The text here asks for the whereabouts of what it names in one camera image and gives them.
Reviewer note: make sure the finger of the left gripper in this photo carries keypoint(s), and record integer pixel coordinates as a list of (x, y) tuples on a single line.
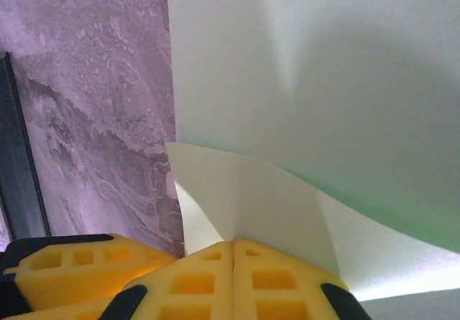
[(72, 273)]

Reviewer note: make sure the light green paper sheet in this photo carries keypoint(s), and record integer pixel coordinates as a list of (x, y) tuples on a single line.
[(323, 82)]

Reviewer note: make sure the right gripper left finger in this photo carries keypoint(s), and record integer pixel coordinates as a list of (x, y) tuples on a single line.
[(194, 298)]

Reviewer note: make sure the black and grey checkerboard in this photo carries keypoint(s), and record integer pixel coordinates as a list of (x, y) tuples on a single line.
[(21, 154)]

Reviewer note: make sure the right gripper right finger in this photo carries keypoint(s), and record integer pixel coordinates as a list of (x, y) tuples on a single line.
[(280, 291)]

